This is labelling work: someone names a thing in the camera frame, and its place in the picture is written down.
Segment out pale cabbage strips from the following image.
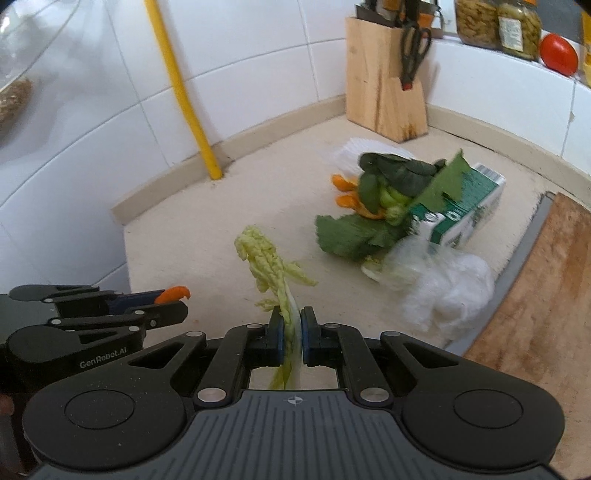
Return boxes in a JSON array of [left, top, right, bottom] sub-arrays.
[[235, 225, 318, 390]]

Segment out clear plastic bag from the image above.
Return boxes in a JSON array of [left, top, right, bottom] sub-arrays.
[[361, 236, 495, 344]]

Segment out orange peel piece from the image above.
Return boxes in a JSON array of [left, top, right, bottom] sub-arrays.
[[154, 286, 191, 305], [331, 174, 358, 192], [335, 192, 386, 220]]

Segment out large dark green leaf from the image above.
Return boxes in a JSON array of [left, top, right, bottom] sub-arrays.
[[315, 214, 406, 262]]

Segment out black kitchen scissors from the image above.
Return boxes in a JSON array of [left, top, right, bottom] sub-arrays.
[[401, 21, 432, 91]]

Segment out yellow vertical pipe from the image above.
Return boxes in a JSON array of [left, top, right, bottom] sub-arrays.
[[144, 0, 223, 180]]

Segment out dark bok choy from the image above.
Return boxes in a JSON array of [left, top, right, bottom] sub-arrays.
[[356, 152, 446, 226]]

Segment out small green leaf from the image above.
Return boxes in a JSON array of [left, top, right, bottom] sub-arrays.
[[414, 149, 472, 213]]

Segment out wooden cutting board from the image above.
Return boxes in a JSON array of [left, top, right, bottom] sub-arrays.
[[439, 194, 590, 479]]

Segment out green white carton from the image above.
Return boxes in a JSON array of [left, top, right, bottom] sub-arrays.
[[408, 163, 506, 248]]

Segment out wooden knife block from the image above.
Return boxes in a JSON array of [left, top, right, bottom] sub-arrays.
[[346, 18, 428, 143]]

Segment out orange bowl on sill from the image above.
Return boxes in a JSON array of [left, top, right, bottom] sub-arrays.
[[418, 12, 445, 39]]

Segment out pickle jar dark lid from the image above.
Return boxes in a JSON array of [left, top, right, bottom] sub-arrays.
[[455, 0, 500, 49]]

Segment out pickle jar orange lid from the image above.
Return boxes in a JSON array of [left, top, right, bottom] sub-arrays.
[[498, 0, 542, 61]]

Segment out red tomato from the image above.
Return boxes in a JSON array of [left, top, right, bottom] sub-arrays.
[[540, 33, 579, 77]]

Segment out yellow dish soap bottle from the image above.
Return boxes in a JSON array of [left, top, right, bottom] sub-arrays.
[[581, 12, 591, 87]]

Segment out wooden handled knife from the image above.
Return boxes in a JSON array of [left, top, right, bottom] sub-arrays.
[[377, 0, 404, 24]]

